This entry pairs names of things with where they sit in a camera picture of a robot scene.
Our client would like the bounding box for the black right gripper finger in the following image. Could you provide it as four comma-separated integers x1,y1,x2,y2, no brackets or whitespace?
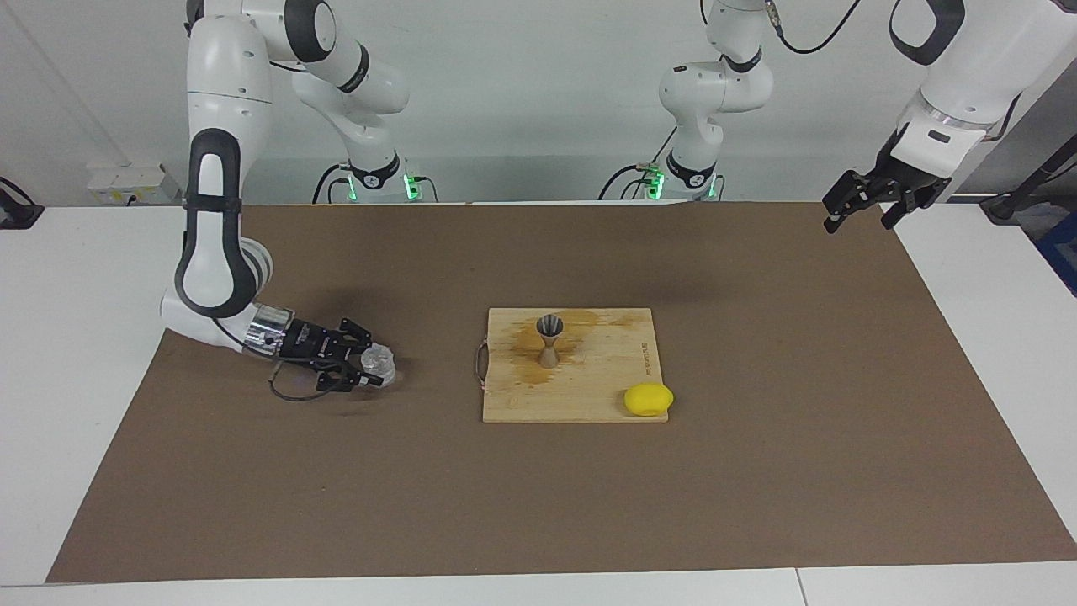
337,318,375,353
316,360,386,395

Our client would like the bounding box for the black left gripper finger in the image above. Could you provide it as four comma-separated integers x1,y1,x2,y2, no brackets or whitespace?
879,181,931,230
822,170,880,235

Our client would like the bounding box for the clear glass cup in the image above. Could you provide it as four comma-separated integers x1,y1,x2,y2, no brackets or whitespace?
360,343,398,386

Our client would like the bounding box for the steel double jigger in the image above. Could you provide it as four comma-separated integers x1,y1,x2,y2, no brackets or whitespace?
537,314,566,369

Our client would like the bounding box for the black tripod stand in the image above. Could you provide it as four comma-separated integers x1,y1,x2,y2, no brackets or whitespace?
980,130,1077,224

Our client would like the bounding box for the brown table mat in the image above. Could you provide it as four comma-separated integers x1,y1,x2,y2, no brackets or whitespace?
46,200,1077,584

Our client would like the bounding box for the blue object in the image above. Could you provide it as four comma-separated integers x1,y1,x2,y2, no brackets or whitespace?
1033,210,1077,297

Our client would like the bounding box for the wooden cutting board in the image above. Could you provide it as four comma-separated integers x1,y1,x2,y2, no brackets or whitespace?
475,308,670,424

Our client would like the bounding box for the yellow lemon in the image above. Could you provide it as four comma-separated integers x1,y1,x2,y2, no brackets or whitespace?
623,383,675,417

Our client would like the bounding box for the black stand foot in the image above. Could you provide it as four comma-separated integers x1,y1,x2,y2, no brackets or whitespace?
0,177,45,230

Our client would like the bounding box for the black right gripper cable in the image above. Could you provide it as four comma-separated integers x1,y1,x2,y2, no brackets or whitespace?
268,358,337,402

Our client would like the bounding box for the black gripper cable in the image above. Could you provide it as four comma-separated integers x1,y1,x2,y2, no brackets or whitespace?
764,0,1023,142
268,358,337,402

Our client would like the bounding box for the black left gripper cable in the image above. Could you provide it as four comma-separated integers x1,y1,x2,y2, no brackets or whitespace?
764,0,1023,142

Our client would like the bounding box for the black arm base cable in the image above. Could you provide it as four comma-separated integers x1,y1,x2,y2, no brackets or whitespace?
313,162,350,205
599,162,653,201

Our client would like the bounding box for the white wall power socket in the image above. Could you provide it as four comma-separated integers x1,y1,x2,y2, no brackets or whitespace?
87,164,182,205

